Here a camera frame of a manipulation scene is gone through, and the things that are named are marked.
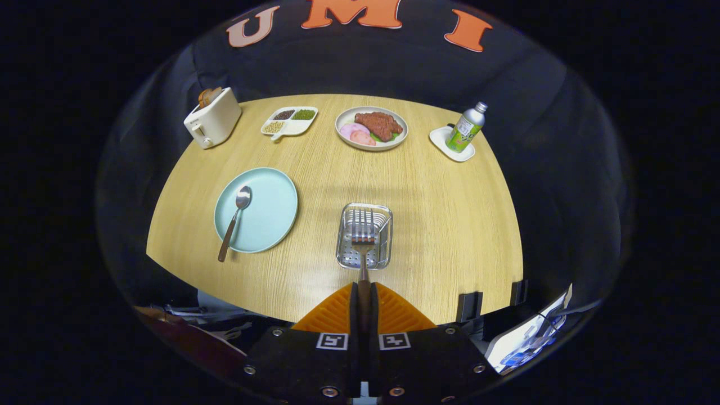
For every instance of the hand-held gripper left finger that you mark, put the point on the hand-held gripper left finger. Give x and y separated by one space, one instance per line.
304 360

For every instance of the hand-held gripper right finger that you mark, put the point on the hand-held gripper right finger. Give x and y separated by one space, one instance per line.
427 360

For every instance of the black table clamp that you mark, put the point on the black table clamp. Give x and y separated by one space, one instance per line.
518 292
469 306

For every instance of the light blue round plate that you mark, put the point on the light blue round plate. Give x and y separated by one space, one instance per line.
270 208

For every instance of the white square coaster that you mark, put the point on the white square coaster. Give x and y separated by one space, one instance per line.
440 139

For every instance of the white divided snack tray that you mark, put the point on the white divided snack tray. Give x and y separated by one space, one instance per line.
298 128

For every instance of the green label metal bottle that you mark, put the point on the green label metal bottle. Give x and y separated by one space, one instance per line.
464 130

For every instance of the pink ham slice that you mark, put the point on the pink ham slice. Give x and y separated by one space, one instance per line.
350 130

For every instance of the yellow soybeans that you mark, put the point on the yellow soybeans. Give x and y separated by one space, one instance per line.
273 127

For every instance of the brown steak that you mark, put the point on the brown steak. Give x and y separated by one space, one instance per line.
379 124

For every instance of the green mung beans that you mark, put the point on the green mung beans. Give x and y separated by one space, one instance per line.
304 115

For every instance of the dark brown beans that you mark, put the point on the dark brown beans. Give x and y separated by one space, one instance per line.
284 115

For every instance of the beige round dinner plate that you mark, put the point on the beige round dinner plate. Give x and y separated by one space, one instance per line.
344 115

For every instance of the cream white toaster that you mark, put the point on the cream white toaster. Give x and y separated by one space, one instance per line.
216 121

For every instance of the brown toast slice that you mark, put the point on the brown toast slice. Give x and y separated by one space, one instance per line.
205 98
216 93

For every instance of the black backdrop cloth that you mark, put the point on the black backdrop cloth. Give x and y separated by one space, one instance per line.
394 67

